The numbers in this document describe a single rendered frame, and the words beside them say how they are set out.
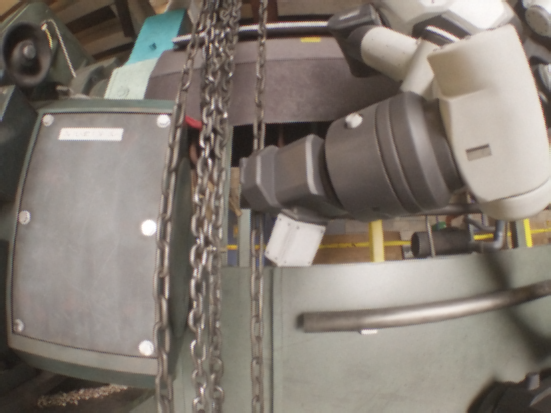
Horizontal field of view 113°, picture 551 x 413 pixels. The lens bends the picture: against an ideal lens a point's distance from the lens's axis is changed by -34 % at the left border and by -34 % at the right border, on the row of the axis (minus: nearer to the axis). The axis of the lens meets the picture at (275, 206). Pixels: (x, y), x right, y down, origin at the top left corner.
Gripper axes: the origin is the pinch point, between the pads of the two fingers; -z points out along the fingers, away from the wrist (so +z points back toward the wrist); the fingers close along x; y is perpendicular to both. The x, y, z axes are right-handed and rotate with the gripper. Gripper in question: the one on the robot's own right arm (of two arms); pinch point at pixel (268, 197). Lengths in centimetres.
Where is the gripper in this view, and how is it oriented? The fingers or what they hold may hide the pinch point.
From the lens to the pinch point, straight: 30.2
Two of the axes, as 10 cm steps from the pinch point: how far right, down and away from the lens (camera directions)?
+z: 6.8, -1.8, -7.1
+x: 7.3, 1.7, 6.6
